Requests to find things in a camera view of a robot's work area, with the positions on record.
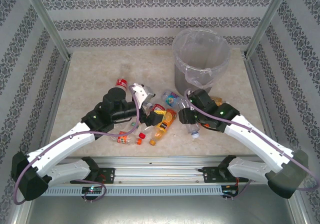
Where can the large clear plastic bottle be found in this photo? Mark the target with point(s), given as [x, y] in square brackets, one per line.
[193, 130]

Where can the orange juice bottle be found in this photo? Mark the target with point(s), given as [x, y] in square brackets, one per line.
[158, 135]

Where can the red label cola bottle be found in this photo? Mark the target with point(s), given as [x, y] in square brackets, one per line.
[121, 82]

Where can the colourful label bottle blue cap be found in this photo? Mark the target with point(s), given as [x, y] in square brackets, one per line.
[171, 99]

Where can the clear bottle green cap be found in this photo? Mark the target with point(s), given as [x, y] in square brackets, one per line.
[134, 124]

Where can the orange label bottle orange cap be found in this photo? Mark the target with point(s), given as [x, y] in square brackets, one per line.
[123, 137]

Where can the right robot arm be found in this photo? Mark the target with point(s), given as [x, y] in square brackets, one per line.
[255, 136]

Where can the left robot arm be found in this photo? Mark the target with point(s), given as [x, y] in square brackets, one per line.
[62, 140]

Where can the grey round waste bin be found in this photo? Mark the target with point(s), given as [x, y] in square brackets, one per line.
[180, 81]

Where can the clear plastic bin liner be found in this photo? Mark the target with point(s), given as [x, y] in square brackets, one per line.
[200, 46]

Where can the aluminium mounting beam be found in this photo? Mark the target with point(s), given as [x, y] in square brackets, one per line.
[160, 171]

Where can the small circuit board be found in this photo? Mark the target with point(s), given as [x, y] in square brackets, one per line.
[92, 189]
[230, 189]

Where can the metal sheet panel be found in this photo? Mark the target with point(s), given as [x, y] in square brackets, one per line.
[160, 210]

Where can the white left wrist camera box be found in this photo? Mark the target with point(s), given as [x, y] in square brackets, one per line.
[140, 94]

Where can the aluminium side rail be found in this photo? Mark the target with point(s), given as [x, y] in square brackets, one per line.
[60, 94]
[255, 84]

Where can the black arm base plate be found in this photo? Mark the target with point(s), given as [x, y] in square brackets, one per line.
[210, 175]
[107, 175]

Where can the aluminium frame post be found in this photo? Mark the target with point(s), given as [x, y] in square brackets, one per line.
[267, 21]
[47, 24]

